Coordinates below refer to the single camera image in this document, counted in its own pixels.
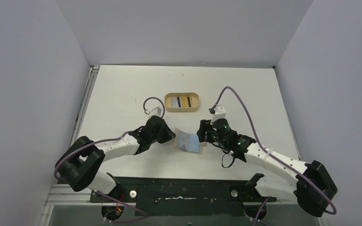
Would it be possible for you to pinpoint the beige leather card holder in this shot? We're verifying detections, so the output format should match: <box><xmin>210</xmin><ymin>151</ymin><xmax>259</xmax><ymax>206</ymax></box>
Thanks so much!
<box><xmin>173</xmin><ymin>128</ymin><xmax>205</xmax><ymax>154</ymax></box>

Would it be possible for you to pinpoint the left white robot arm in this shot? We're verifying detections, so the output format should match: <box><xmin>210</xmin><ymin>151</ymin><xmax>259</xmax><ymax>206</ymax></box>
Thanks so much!
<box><xmin>54</xmin><ymin>116</ymin><xmax>176</xmax><ymax>194</ymax></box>

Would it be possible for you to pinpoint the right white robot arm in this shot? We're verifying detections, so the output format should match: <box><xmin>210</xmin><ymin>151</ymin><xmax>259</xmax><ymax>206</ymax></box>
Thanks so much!
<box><xmin>197</xmin><ymin>118</ymin><xmax>337</xmax><ymax>217</ymax></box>

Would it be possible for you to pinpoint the yellow striped card in tray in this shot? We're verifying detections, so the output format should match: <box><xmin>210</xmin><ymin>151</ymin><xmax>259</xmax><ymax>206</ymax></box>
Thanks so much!
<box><xmin>180</xmin><ymin>97</ymin><xmax>192</xmax><ymax>108</ymax></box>

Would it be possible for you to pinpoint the white striped card in tray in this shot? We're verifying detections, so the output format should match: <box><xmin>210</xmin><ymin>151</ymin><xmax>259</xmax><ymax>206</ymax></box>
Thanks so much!
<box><xmin>170</xmin><ymin>97</ymin><xmax>182</xmax><ymax>108</ymax></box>

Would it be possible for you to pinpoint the oval wooden tray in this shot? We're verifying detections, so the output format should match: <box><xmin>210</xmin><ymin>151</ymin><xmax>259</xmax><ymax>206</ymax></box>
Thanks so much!
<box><xmin>164</xmin><ymin>92</ymin><xmax>200</xmax><ymax>113</ymax></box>

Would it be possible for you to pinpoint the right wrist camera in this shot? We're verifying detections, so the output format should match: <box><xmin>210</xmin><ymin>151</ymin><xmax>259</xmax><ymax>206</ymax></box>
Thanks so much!
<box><xmin>209</xmin><ymin>105</ymin><xmax>226</xmax><ymax>121</ymax></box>

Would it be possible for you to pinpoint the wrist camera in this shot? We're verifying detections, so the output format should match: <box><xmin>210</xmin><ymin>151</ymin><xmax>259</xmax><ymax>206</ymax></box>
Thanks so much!
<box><xmin>144</xmin><ymin>107</ymin><xmax>163</xmax><ymax>117</ymax></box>
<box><xmin>209</xmin><ymin>105</ymin><xmax>226</xmax><ymax>121</ymax></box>

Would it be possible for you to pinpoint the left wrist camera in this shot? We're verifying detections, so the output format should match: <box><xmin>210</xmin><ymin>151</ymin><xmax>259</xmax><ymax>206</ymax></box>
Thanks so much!
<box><xmin>144</xmin><ymin>107</ymin><xmax>163</xmax><ymax>117</ymax></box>

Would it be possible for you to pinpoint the black looped cable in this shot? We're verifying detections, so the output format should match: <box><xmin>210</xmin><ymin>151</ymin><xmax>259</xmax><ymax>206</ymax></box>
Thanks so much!
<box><xmin>221</xmin><ymin>152</ymin><xmax>235</xmax><ymax>169</ymax></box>

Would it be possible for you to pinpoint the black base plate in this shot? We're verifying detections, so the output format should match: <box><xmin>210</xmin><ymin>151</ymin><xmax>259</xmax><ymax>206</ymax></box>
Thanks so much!
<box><xmin>58</xmin><ymin>175</ymin><xmax>277</xmax><ymax>219</ymax></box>

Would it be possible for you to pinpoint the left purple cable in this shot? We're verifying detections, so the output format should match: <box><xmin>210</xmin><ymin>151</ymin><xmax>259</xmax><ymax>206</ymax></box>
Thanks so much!
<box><xmin>53</xmin><ymin>97</ymin><xmax>166</xmax><ymax>224</ymax></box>

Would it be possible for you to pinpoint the purple cable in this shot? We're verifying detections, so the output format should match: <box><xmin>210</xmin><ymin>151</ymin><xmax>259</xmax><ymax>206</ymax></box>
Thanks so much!
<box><xmin>53</xmin><ymin>97</ymin><xmax>166</xmax><ymax>224</ymax></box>
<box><xmin>209</xmin><ymin>86</ymin><xmax>338</xmax><ymax>226</ymax></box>

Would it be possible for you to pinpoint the left side aluminium rail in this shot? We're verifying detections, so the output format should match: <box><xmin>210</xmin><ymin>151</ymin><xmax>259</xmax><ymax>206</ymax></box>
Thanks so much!
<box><xmin>69</xmin><ymin>65</ymin><xmax>101</xmax><ymax>147</ymax></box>

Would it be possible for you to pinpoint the aluminium frame rail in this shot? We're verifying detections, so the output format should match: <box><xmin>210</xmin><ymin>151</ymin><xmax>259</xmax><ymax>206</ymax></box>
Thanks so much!
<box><xmin>38</xmin><ymin>184</ymin><xmax>329</xmax><ymax>226</ymax></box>

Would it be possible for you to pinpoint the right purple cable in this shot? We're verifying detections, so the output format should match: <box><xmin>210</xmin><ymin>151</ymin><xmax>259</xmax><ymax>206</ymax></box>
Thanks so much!
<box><xmin>209</xmin><ymin>86</ymin><xmax>338</xmax><ymax>226</ymax></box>

